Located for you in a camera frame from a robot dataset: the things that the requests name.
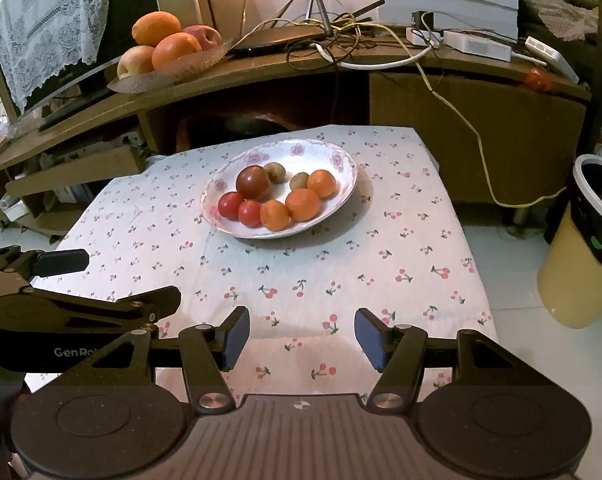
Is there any yellow trash bin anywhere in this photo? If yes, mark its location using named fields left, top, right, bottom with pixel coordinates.
left=537, top=154, right=602, bottom=329

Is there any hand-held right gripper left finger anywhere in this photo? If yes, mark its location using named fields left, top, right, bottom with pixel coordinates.
left=64, top=305, right=252, bottom=413

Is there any dark round object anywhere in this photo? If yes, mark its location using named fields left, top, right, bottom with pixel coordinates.
left=176, top=112, right=299, bottom=153

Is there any wooden TV stand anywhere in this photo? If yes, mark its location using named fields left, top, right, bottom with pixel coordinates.
left=0, top=35, right=594, bottom=241

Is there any white power adapter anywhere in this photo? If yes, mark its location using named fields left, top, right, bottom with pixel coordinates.
left=406, top=27, right=442, bottom=48

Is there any clear glass fruit tray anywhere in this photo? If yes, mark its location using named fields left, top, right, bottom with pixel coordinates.
left=106, top=37, right=234, bottom=94

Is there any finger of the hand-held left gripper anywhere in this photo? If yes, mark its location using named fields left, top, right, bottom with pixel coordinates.
left=41, top=286, right=182, bottom=332
left=0, top=246, right=90, bottom=286

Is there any large orange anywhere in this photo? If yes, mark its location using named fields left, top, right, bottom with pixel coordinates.
left=132, top=11, right=182, bottom=47
left=151, top=32, right=202, bottom=71

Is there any cherry print tablecloth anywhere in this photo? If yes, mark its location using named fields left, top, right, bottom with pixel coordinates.
left=28, top=126, right=499, bottom=401

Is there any large dark red tomato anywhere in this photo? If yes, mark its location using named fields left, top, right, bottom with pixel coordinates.
left=235, top=165, right=271, bottom=201

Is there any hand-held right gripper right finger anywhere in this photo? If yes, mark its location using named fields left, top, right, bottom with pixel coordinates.
left=354, top=307, right=539, bottom=413

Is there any black router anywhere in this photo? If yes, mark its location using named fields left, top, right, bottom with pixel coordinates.
left=228, top=0, right=387, bottom=56

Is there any pale yellow apple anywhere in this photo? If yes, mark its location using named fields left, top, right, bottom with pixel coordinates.
left=117, top=45, right=155, bottom=80

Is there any small red object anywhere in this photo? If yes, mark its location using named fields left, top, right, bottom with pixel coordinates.
left=525, top=70, right=552, bottom=92

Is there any crumpled white cloth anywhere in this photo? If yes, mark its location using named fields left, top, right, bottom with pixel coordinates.
left=526, top=0, right=599, bottom=43

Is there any orange tangerine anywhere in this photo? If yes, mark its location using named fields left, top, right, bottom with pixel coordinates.
left=259, top=200, right=290, bottom=231
left=307, top=169, right=338, bottom=199
left=285, top=188, right=321, bottom=222

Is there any red apple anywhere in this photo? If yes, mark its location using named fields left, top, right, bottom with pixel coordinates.
left=181, top=25, right=223, bottom=52

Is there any white lace cloth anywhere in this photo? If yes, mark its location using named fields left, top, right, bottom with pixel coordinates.
left=0, top=0, right=113, bottom=111

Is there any white pink-flowered plate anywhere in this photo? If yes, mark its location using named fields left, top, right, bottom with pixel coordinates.
left=201, top=140, right=358, bottom=239

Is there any thick white cable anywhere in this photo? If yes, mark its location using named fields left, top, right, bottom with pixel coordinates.
left=313, top=42, right=434, bottom=71

